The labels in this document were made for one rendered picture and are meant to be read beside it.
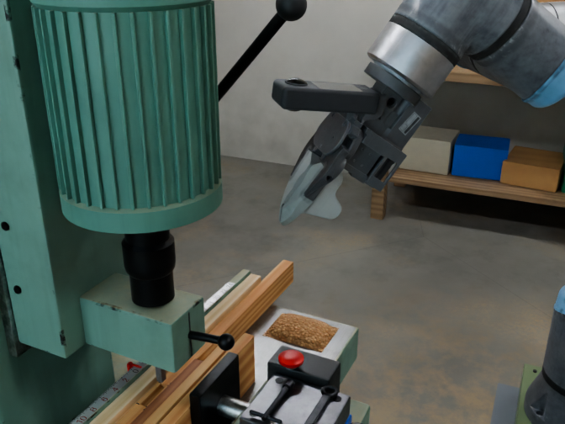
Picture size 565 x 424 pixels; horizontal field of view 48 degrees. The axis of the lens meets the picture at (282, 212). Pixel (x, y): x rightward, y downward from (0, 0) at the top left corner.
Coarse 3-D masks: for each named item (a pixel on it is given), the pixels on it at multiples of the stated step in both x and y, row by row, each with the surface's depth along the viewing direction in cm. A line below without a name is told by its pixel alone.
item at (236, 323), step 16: (272, 272) 109; (288, 272) 112; (256, 288) 104; (272, 288) 106; (240, 304) 100; (256, 304) 102; (224, 320) 96; (240, 320) 97; (256, 320) 103; (240, 336) 98; (208, 352) 90
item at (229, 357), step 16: (224, 368) 77; (208, 384) 74; (224, 384) 77; (192, 400) 73; (208, 400) 74; (224, 400) 76; (240, 400) 76; (192, 416) 74; (208, 416) 75; (224, 416) 76
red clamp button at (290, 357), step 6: (282, 354) 74; (288, 354) 74; (294, 354) 74; (300, 354) 74; (282, 360) 73; (288, 360) 73; (294, 360) 73; (300, 360) 74; (288, 366) 73; (294, 366) 73
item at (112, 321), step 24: (96, 288) 79; (120, 288) 79; (96, 312) 77; (120, 312) 75; (144, 312) 74; (168, 312) 74; (192, 312) 76; (96, 336) 79; (120, 336) 77; (144, 336) 75; (168, 336) 73; (144, 360) 76; (168, 360) 74
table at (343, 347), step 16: (272, 320) 103; (320, 320) 103; (256, 336) 99; (336, 336) 99; (352, 336) 99; (256, 352) 95; (272, 352) 95; (320, 352) 95; (336, 352) 95; (352, 352) 100; (256, 368) 92; (256, 384) 88
